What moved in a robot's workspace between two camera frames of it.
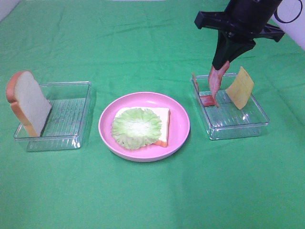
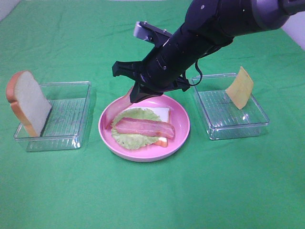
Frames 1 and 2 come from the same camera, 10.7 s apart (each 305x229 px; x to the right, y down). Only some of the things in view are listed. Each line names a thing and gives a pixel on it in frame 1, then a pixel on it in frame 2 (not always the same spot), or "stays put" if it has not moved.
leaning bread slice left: [28, 101] stays put
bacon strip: [215, 77] → [138, 126]
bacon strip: [207, 100] → [116, 109]
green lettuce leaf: [134, 128] stays put
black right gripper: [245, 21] → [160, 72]
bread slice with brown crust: [164, 114] stays put
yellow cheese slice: [240, 90] stays put
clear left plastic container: [66, 124] stays put
